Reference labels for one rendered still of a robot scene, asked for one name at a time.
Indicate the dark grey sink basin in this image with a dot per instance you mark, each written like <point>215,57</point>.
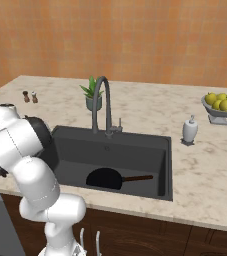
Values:
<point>131,156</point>

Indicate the brown salt shaker white top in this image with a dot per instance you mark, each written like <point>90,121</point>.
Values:
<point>34,98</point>

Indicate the dark wood cupboard door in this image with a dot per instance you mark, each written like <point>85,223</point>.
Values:
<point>218,243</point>
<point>135,236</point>
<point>13,213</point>

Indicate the grey dishwasher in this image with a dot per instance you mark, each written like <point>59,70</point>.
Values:
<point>0,226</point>

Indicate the brown pepper shaker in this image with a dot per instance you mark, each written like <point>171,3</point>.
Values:
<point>26,97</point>

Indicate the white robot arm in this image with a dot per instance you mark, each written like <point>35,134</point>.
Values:
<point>35,181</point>

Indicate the green plant in grey pot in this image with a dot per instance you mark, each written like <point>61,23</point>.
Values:
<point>93,100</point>

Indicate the grey fruit bowl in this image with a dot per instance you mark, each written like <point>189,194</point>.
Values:
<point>219,116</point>

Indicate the white soap dispenser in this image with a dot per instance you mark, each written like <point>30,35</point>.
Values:
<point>189,130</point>

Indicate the dark grey curved tap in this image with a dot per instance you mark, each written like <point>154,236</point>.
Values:
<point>107,100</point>

